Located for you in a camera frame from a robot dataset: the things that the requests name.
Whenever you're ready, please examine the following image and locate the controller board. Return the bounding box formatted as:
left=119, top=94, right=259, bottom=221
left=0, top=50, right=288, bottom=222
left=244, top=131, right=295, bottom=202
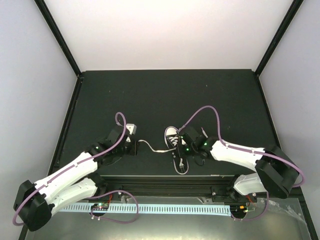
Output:
left=230, top=205, right=252, bottom=213
left=90, top=202, right=109, bottom=211

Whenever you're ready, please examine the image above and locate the right controller board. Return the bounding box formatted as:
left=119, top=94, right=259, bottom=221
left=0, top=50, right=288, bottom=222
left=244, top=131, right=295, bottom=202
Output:
left=230, top=205, right=252, bottom=213

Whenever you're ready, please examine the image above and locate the left controller board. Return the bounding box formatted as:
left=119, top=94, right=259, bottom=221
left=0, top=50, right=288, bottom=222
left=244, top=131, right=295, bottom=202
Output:
left=90, top=202, right=109, bottom=211

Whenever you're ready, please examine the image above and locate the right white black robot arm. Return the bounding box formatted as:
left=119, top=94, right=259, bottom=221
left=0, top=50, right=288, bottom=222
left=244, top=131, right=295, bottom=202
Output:
left=177, top=127, right=299, bottom=202

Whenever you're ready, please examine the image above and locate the black table mat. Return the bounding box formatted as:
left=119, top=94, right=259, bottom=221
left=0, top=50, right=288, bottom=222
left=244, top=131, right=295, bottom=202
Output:
left=50, top=69, right=280, bottom=176

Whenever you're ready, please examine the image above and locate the white slotted cable duct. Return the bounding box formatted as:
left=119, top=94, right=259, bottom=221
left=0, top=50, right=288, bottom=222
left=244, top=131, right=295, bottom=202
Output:
left=60, top=202, right=231, bottom=217

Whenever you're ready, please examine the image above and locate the black white sneaker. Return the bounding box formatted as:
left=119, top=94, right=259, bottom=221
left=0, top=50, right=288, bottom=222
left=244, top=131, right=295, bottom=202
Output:
left=164, top=126, right=189, bottom=176

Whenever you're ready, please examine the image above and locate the black aluminium rail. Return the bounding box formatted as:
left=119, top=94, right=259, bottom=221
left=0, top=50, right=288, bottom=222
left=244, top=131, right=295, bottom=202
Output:
left=102, top=175, right=234, bottom=197

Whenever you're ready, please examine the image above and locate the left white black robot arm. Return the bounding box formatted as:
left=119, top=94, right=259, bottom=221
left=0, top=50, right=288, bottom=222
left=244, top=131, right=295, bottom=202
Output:
left=13, top=123, right=138, bottom=232

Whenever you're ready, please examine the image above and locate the black left frame post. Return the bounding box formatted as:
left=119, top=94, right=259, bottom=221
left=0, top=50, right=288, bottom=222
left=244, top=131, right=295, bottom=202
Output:
left=34, top=0, right=82, bottom=77

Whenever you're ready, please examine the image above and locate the black right frame post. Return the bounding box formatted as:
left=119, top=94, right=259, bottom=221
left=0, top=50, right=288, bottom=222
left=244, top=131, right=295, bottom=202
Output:
left=254, top=0, right=304, bottom=77

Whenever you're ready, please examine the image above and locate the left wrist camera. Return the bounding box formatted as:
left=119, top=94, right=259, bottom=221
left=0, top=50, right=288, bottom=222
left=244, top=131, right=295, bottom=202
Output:
left=126, top=123, right=137, bottom=135

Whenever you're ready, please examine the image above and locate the black frame post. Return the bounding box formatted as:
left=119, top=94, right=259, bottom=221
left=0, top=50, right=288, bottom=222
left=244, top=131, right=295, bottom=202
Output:
left=254, top=0, right=304, bottom=77
left=34, top=0, right=82, bottom=77

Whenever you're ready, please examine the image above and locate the white shoelace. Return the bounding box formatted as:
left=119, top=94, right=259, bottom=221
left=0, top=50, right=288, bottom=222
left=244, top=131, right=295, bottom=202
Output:
left=137, top=139, right=176, bottom=154

